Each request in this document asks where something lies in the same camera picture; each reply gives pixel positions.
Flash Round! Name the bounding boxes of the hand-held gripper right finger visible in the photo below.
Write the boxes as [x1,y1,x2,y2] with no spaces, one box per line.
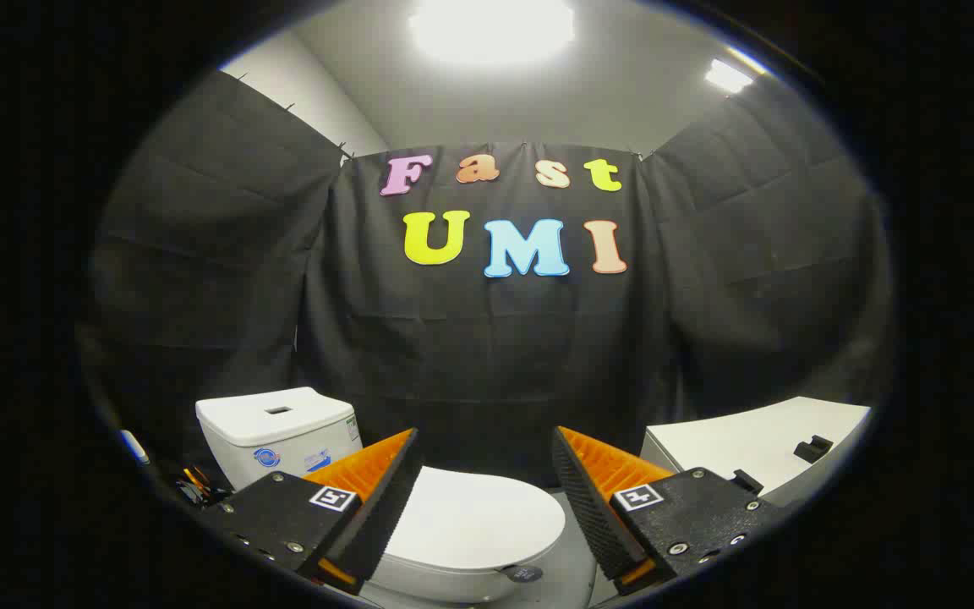
[551,425,784,597]

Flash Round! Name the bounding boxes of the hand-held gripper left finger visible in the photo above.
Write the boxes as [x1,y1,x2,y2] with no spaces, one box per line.
[198,427,425,595]

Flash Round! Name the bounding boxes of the small ceiling light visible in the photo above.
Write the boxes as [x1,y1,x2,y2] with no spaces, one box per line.
[704,58,756,95]

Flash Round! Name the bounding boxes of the white toilet tank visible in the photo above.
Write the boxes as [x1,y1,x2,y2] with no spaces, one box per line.
[195,387,364,492]

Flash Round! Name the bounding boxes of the small black bracket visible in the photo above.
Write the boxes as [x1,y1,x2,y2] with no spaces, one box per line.
[794,435,835,464]

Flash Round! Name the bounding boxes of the large ceiling light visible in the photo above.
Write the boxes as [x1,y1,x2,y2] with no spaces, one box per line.
[408,0,577,69]

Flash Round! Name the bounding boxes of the black backdrop cloth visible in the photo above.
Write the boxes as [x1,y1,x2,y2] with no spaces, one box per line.
[81,72,894,491]

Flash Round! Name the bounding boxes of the white toilet lid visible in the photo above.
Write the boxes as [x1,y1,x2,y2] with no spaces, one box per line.
[386,466,567,570]

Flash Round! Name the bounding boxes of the white cabinet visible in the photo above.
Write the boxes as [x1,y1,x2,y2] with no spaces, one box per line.
[640,397,873,509]

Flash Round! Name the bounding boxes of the white toilet bowl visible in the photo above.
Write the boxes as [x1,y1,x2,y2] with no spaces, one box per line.
[367,531,562,604]

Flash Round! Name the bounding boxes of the bundle of coloured cables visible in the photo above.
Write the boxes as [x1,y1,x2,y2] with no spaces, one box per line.
[174,464,230,507]

